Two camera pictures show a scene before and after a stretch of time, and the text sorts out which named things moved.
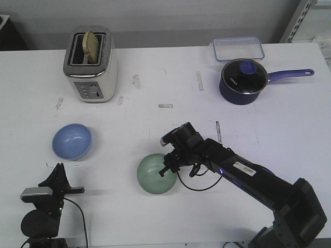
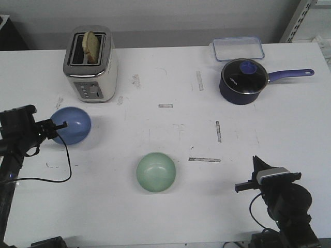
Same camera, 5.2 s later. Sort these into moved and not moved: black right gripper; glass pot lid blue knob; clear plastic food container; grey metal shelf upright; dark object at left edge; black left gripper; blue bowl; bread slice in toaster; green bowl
Moved: black left gripper; blue bowl; black right gripper
Not moved: bread slice in toaster; dark object at left edge; clear plastic food container; glass pot lid blue knob; grey metal shelf upright; green bowl
